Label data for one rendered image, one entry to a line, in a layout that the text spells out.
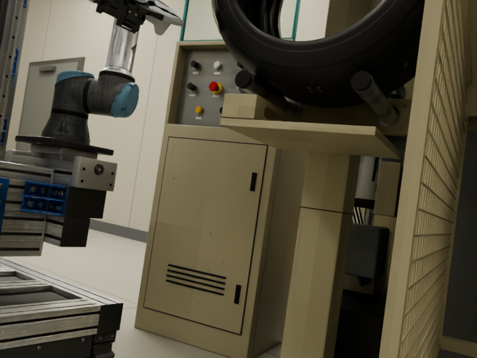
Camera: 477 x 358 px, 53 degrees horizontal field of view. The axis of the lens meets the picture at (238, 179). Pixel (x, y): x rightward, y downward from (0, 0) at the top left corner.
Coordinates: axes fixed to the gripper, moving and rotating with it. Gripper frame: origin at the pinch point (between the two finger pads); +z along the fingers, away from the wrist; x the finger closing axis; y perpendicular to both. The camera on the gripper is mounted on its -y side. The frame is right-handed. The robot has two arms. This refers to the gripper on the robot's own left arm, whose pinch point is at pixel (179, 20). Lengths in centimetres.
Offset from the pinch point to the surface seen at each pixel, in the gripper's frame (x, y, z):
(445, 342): 38, 29, 93
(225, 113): 16.4, 9.1, 19.3
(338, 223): 11, 29, 63
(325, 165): -1, 20, 54
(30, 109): -457, 407, -189
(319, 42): 13.6, -15.3, 30.6
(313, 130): 25.2, -1.4, 37.3
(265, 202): -28, 62, 53
